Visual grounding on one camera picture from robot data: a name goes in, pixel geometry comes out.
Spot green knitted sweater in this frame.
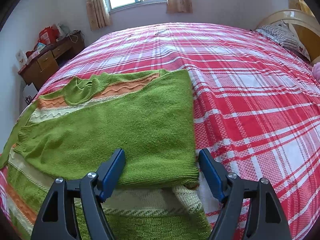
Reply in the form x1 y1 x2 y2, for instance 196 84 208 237
1 69 211 239

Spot red plaid bed sheet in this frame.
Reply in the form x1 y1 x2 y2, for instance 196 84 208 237
1 23 319 239

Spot white paper shopping bag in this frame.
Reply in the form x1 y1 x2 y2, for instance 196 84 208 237
22 83 38 105

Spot brown wooden desk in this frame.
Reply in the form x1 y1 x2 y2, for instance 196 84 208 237
18 30 85 90

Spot red gift bag on desk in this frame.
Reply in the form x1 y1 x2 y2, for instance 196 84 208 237
38 27 60 45

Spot striped pillow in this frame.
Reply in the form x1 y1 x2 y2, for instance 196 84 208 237
255 21 310 62

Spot beige wooden headboard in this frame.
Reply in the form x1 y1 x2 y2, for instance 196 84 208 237
258 0 319 64

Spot left beige curtain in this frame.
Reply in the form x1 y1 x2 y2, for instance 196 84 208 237
86 0 111 31

